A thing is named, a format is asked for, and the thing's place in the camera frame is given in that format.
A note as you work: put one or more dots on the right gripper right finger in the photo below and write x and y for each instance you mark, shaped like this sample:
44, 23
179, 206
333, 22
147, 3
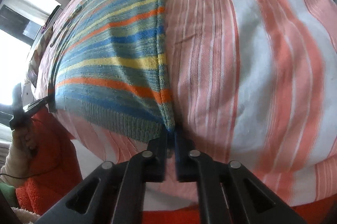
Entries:
228, 193

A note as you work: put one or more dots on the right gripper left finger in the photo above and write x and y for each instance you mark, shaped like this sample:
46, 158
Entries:
113, 193

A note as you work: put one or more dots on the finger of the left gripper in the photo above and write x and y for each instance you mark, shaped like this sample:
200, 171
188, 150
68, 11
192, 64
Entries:
17, 106
34, 107

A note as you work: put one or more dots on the striped knit sweater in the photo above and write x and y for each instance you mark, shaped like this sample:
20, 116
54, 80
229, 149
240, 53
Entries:
109, 67

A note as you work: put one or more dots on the red orange fleece clothing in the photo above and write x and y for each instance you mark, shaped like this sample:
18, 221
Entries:
54, 171

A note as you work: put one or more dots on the person's left hand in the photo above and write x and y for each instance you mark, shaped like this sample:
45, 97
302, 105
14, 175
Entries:
21, 147

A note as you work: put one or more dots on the chevron patterned pillow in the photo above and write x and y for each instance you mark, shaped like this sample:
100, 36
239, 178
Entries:
36, 57

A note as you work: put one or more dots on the window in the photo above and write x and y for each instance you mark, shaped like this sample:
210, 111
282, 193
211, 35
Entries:
22, 23

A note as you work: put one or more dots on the pink striped bed sheet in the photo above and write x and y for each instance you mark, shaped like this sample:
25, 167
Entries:
250, 80

